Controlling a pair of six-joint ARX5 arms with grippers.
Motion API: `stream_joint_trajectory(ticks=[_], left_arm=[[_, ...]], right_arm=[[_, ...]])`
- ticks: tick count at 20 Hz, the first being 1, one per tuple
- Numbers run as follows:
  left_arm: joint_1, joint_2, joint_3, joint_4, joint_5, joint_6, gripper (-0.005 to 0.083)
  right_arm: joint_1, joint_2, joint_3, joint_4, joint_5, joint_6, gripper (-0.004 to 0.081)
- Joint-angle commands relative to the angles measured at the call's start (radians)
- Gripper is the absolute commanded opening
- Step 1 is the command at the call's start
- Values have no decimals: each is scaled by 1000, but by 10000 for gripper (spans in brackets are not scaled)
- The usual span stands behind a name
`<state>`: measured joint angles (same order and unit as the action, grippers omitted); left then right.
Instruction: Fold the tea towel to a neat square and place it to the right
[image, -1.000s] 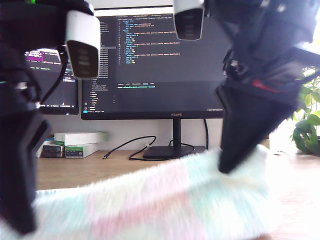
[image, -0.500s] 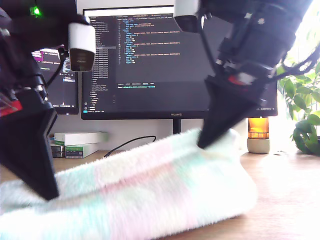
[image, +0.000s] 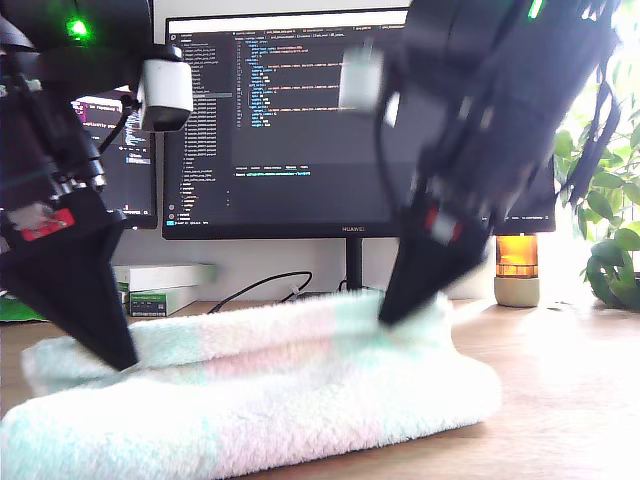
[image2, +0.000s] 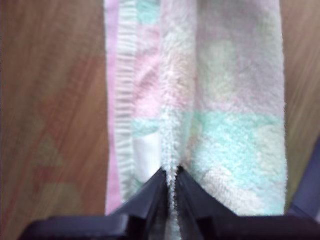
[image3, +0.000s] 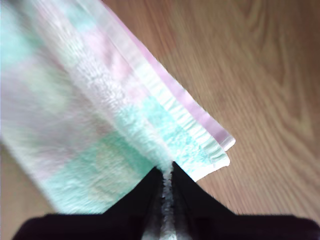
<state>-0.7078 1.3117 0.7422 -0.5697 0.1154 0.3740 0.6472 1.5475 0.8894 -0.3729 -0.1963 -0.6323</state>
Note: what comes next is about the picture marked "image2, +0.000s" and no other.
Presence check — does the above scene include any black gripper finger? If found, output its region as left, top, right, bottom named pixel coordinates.
left=109, top=167, right=168, bottom=219
left=175, top=164, right=239, bottom=219

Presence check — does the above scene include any pastel green pink tea towel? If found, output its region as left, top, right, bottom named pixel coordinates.
left=103, top=0, right=288, bottom=240

